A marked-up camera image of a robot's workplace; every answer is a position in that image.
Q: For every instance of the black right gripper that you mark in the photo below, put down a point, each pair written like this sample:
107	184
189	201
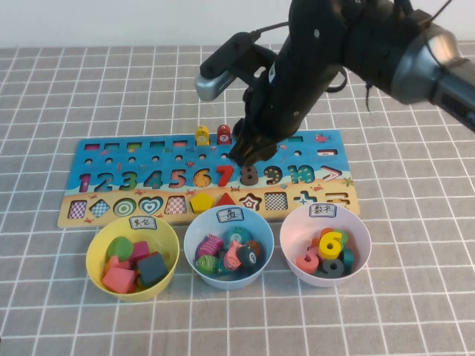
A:
289	100

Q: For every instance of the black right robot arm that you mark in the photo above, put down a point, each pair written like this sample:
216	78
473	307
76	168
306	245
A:
415	66

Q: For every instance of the yellow wooden fish piece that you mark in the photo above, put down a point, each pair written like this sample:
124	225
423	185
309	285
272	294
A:
202	137

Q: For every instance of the paper label on blue bowl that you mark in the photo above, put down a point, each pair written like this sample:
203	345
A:
230	215

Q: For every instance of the pale pink plastic bowl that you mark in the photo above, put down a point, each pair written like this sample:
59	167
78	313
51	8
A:
293	230

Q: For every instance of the paper label on pink bowl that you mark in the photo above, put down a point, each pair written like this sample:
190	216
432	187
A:
323	210

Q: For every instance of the blue ocean wooden puzzle board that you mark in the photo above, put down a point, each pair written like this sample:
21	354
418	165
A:
143	154

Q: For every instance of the paper label on yellow bowl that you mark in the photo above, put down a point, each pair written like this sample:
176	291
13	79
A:
143	223

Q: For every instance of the light blue plastic bowl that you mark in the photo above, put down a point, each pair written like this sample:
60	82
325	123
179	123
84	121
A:
230	282

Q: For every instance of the yellow plastic bowl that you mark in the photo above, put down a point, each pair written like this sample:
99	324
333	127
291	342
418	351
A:
92	267

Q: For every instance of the brown wooden number eight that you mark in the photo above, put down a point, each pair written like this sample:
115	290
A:
249	175

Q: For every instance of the red wooden fish number seven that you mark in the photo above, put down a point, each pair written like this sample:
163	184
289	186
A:
224	135

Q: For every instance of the red wooden triangle block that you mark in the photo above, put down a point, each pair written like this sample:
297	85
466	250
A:
226	201

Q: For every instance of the yellow wooden pentagon block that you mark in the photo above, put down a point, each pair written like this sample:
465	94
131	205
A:
203	203

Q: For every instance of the teal wooden fish number two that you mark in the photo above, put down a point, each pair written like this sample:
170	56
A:
236	236

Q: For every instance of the orange wooden fish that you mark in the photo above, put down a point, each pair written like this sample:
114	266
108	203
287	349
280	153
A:
255	245

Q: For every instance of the pink striped wooden fish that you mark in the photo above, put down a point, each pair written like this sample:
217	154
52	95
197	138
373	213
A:
208	245

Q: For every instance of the dark wooden fish number nine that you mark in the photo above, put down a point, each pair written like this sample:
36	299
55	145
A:
248	256

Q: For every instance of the pink spotted wooden fish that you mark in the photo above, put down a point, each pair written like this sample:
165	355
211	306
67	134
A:
232	256

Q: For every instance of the orange wooden number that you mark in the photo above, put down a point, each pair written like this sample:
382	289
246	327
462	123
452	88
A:
314	243

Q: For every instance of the green and yellow wooden fish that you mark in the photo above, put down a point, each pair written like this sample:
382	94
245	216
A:
206	264

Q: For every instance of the yellow wooden number six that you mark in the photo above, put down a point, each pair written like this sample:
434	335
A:
326	252

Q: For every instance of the teal green wooden fish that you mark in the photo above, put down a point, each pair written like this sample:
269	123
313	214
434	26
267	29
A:
222	270

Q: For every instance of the green wooden number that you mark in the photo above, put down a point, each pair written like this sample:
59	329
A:
344	237

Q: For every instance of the pink wooden number five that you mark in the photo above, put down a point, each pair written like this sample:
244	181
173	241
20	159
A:
308	265

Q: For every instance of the dark grey wooden number nine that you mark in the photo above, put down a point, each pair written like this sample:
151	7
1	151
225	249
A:
323	273

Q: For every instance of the teal wooden number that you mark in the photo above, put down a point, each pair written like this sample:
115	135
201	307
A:
347	261

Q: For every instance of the magenta wooden block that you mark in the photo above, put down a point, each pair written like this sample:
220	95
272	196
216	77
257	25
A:
140	250

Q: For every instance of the dark teal wooden square block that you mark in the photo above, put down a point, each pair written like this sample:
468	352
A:
152	269

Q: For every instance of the green wooden circle block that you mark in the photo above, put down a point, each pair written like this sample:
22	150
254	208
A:
118	247

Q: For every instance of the coral wooden heart block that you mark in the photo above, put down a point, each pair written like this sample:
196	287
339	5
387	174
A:
113	264

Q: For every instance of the pink wooden trapezoid block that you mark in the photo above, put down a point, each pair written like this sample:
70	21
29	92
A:
118	280

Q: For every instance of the grey grid tablecloth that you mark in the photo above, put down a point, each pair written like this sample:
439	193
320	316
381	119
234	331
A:
74	92

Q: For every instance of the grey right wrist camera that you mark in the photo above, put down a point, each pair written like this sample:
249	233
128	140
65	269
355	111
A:
215	85

